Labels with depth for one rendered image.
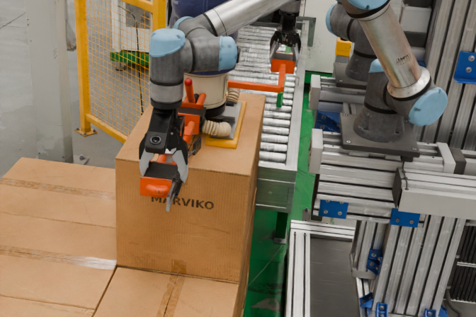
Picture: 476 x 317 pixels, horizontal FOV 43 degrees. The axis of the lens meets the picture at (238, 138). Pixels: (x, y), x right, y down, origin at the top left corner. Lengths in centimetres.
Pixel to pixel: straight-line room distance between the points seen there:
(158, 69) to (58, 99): 212
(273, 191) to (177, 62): 132
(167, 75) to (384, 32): 55
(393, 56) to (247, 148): 57
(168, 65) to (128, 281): 87
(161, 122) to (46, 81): 209
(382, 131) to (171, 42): 77
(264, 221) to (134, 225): 140
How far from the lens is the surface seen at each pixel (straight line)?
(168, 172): 143
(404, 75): 161
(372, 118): 181
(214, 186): 178
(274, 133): 294
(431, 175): 188
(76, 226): 222
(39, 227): 224
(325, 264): 265
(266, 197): 255
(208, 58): 133
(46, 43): 331
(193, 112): 175
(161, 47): 130
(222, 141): 187
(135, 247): 196
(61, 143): 353
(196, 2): 179
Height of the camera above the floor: 182
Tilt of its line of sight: 27 degrees down
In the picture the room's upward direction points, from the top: 5 degrees clockwise
